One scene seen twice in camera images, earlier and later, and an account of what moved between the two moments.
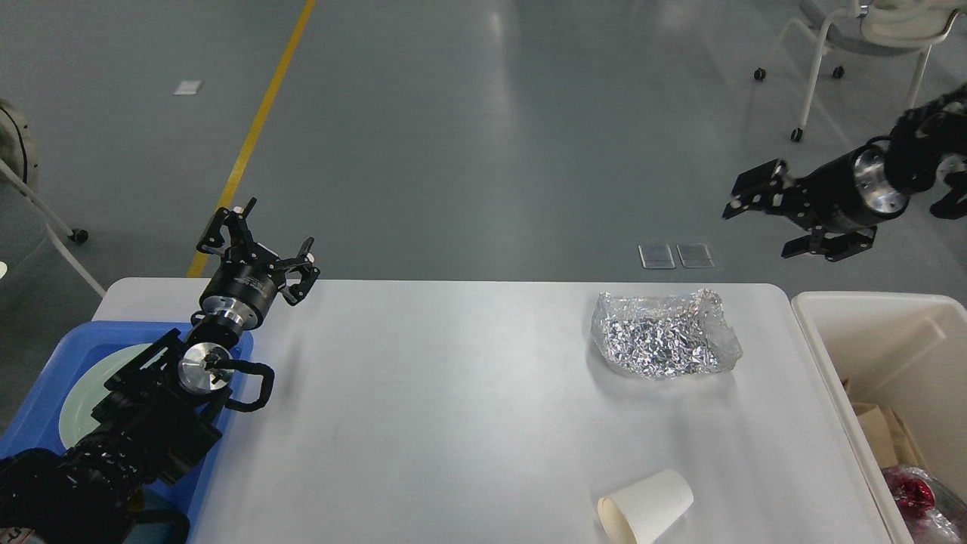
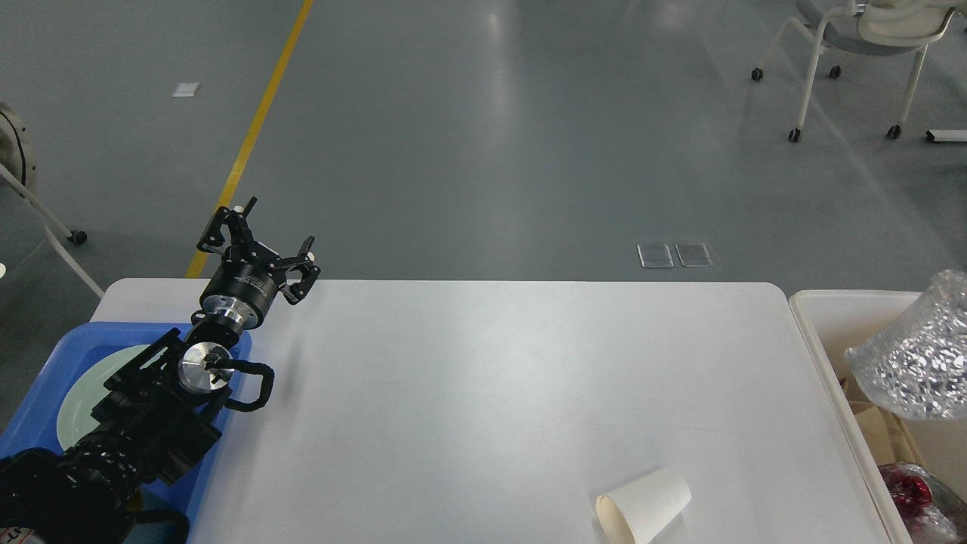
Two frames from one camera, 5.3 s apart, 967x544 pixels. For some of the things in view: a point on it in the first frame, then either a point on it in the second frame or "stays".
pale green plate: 88,390 stays
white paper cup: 647,508 stays
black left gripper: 246,279 stays
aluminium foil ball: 663,336 to 916,363
